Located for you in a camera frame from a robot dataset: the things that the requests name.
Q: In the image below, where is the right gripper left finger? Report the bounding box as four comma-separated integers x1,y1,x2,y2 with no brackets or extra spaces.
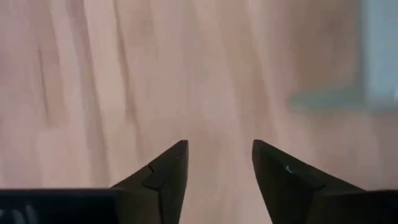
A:
110,139,190,224

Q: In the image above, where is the green mesh metal shelf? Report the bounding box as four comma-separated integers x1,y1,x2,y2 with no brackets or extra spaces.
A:
289,0,398,114

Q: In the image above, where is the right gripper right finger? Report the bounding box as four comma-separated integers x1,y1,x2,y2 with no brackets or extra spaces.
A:
251,139,398,224

